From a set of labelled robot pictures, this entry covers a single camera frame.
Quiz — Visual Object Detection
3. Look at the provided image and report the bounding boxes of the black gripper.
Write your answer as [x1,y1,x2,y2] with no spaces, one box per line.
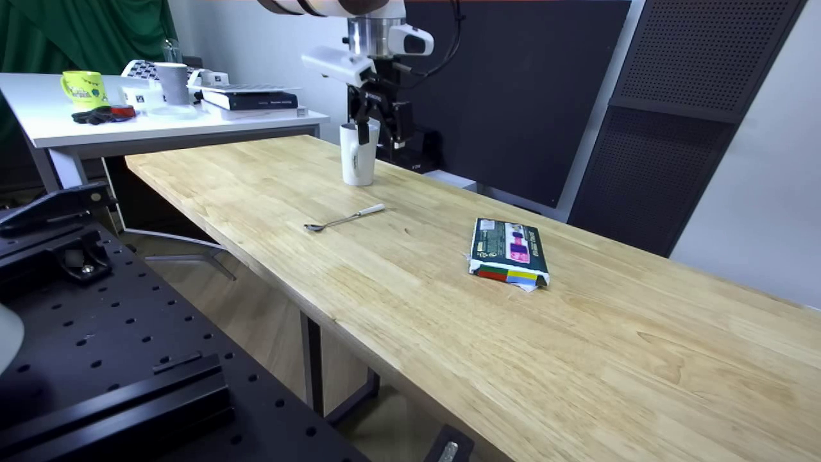
[347,58,415,152]

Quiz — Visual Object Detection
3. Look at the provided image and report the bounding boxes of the metal spoon with white handle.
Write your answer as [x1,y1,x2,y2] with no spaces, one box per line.
[303,203,390,236]

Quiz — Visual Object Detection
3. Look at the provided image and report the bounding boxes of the white ceramic mug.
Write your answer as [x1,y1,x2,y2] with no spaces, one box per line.
[335,118,381,190]

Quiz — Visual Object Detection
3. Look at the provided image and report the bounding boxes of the large black partition panel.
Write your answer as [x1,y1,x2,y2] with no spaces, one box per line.
[377,0,634,209]

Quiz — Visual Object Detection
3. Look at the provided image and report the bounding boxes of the colourful flat box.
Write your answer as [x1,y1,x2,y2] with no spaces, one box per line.
[463,215,554,294]

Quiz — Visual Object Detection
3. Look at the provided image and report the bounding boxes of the grey white cup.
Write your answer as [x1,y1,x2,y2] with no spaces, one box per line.
[150,58,198,108]

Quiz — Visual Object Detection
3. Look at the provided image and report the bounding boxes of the black table leg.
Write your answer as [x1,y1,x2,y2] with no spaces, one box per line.
[298,310,385,429]

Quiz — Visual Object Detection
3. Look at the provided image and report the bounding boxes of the small checkered white object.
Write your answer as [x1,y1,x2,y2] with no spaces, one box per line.
[118,55,166,111]

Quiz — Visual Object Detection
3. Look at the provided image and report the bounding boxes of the white side table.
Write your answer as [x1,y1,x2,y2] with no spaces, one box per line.
[0,68,330,195]

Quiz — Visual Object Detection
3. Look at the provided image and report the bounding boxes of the dark mesh partition panel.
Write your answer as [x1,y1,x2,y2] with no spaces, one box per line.
[567,0,811,259]

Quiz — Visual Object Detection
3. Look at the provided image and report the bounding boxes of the yellow cup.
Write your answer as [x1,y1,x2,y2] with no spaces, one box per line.
[58,68,111,111]

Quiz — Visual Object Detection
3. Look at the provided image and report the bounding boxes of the green curtain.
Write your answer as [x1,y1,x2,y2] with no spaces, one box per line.
[0,0,179,76]

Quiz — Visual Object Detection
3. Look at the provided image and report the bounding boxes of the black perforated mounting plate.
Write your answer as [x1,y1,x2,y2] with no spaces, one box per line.
[0,222,368,462]

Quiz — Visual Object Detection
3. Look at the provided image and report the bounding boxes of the silver frame post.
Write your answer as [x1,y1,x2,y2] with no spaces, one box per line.
[551,0,649,222]

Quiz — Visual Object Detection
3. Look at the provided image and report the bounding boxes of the small black metal bracket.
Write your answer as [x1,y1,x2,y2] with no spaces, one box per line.
[54,236,114,284]

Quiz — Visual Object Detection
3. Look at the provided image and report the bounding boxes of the black rail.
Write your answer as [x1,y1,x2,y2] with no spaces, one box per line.
[0,351,236,462]

